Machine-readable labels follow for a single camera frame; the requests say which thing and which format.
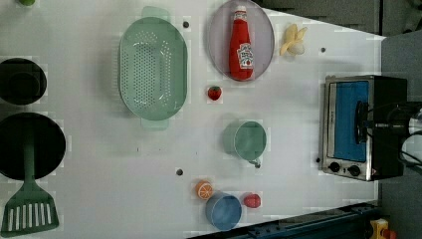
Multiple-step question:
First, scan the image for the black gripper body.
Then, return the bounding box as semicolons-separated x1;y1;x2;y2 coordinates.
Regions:
364;102;422;137

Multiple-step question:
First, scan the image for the black toaster oven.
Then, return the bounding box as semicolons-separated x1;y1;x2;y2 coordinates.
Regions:
321;75;407;181

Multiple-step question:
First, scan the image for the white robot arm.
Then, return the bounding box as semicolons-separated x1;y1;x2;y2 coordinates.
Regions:
360;102;421;167

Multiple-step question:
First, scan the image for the yellow red toy block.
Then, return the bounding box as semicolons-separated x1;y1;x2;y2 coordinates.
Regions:
370;218;397;239

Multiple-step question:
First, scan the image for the peeled toy banana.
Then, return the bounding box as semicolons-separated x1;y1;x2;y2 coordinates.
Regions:
280;24;308;56

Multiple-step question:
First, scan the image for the green mug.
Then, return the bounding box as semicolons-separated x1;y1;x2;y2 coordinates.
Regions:
222;120;267;168

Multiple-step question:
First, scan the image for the red strawberry near blue cup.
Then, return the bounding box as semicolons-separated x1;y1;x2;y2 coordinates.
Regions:
243;193;262;208

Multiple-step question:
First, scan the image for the red ketchup bottle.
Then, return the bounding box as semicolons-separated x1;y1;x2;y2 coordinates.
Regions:
229;5;254;81

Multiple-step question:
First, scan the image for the grey round plate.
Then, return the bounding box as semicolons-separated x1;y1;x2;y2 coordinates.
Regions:
207;0;275;82

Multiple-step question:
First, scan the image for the red strawberry near plate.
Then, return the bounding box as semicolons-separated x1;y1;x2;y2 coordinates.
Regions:
207;86;222;101

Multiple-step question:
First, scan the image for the blue cup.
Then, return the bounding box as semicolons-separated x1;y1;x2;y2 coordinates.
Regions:
205;192;242;231

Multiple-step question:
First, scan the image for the orange slice toy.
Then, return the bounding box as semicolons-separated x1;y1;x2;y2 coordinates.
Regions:
195;180;214;200

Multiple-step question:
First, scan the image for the green perforated colander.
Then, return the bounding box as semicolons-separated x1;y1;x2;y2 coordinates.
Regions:
118;6;188;130

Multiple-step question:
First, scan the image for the large black pan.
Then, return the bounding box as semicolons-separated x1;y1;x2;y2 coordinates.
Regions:
0;113;66;180

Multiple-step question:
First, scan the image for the small black pot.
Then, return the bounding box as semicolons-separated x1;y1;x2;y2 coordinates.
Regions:
0;58;47;106

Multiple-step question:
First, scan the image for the green slotted spatula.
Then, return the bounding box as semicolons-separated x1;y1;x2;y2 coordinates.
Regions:
1;124;60;238

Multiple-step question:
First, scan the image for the green cylinder at table edge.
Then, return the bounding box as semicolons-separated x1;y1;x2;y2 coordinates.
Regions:
19;0;36;6

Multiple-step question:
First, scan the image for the blue metal frame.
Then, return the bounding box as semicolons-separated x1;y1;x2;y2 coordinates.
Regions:
190;203;380;239

